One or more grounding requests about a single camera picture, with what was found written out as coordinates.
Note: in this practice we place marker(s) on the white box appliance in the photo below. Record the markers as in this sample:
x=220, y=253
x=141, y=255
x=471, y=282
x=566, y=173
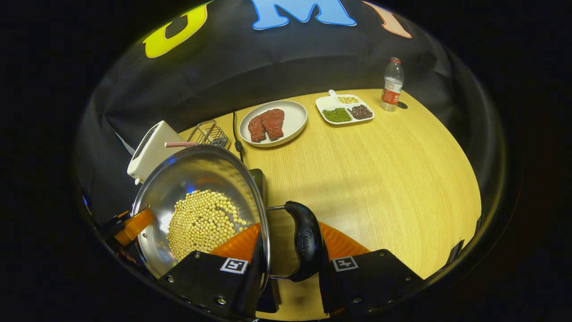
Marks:
x=152, y=152

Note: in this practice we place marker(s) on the red white striped straw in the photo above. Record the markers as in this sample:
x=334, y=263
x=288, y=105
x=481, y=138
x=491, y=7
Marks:
x=178, y=144

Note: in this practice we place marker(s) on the pile of green beans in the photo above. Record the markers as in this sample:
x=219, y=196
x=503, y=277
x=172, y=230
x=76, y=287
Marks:
x=337, y=115

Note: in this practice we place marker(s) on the pile of dark beans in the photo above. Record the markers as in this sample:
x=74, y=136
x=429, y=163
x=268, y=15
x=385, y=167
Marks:
x=360, y=112

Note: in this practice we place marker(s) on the clear water bottle red label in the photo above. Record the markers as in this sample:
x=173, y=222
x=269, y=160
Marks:
x=392, y=89

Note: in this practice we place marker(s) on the small pile of yellow beans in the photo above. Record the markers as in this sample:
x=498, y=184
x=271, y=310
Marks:
x=348, y=99

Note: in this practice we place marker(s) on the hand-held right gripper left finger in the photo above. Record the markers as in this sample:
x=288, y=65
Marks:
x=252, y=290

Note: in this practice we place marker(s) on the black induction cooktop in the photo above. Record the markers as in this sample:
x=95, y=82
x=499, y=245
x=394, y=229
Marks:
x=258, y=183

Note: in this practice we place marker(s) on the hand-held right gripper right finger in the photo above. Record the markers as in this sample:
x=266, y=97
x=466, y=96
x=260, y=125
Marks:
x=371, y=281

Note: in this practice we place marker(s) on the divided white dish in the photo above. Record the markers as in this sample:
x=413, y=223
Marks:
x=325, y=103

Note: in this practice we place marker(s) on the red meat piece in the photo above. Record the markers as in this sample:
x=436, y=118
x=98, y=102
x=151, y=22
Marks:
x=273, y=124
x=257, y=129

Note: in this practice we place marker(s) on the black chair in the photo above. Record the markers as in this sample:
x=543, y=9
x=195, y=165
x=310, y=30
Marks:
x=456, y=252

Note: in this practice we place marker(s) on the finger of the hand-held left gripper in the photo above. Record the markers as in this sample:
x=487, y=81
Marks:
x=134, y=226

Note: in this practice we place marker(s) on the pile of soybeans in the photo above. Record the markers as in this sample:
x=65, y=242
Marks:
x=201, y=228

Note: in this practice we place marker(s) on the round white plate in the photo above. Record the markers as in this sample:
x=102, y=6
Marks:
x=295, y=118

